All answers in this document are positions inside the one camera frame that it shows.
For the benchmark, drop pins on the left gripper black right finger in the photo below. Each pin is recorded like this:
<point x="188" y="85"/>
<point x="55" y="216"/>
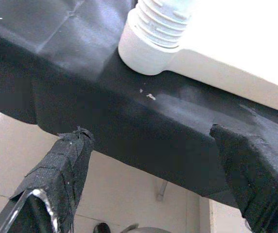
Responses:
<point x="255" y="182"/>

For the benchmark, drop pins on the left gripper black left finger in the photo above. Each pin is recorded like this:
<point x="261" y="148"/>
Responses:
<point x="56" y="174"/>

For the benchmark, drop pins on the white plastic table leg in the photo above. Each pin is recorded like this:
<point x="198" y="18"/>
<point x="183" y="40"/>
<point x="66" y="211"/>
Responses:
<point x="158" y="24"/>

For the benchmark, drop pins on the white plastic children table top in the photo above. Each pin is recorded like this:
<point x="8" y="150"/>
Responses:
<point x="226" y="48"/>

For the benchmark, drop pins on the black tablecloth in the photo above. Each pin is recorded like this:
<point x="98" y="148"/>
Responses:
<point x="105" y="109"/>

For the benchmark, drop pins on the metal folding table frame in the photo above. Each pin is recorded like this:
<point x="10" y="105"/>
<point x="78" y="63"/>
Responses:
<point x="161" y="190"/>

